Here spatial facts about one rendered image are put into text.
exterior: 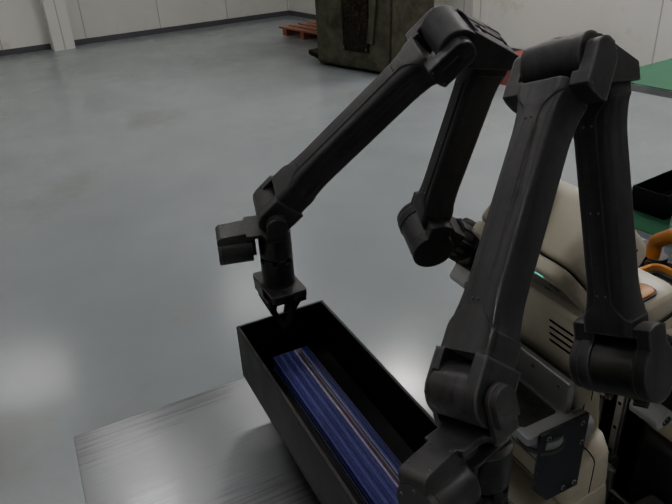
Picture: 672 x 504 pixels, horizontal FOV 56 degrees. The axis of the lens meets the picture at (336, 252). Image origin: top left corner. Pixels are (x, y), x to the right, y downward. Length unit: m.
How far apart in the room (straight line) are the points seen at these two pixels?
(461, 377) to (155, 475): 0.67
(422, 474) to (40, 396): 2.30
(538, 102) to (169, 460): 0.83
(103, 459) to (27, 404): 1.58
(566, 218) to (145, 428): 0.81
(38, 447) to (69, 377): 0.39
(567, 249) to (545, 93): 0.28
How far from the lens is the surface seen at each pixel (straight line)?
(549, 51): 0.77
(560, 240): 0.96
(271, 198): 1.03
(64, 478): 2.42
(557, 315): 1.05
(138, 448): 1.22
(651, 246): 1.53
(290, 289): 1.11
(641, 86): 2.87
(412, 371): 2.57
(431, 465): 0.63
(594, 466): 1.27
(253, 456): 1.15
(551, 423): 1.09
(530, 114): 0.73
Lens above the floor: 1.61
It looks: 28 degrees down
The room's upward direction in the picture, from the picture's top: 3 degrees counter-clockwise
